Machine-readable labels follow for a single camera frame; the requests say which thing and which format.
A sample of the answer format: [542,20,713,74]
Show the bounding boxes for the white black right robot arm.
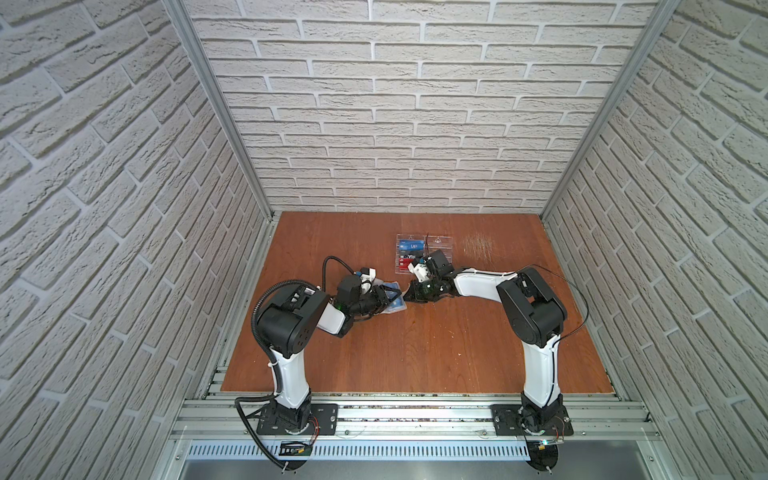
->
[405,263,567,414]

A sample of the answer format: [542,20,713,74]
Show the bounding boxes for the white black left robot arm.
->
[251,275,402,425]

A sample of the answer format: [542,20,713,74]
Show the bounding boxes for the red VIP card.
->
[397,257,421,274]

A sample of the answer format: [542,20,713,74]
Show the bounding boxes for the clear acrylic card organizer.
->
[394,233,453,275]

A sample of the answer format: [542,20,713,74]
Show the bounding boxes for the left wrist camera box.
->
[336,267,376,304]

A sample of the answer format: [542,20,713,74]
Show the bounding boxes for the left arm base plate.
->
[257,401,339,436]

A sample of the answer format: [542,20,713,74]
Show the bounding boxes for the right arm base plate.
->
[490,403,574,437]

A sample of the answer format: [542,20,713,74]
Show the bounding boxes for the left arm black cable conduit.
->
[233,255,358,471]

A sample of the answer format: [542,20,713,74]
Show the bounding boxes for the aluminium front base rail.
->
[170,394,661,461]

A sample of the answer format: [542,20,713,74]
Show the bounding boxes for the aluminium left frame rail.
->
[165,0,275,220]

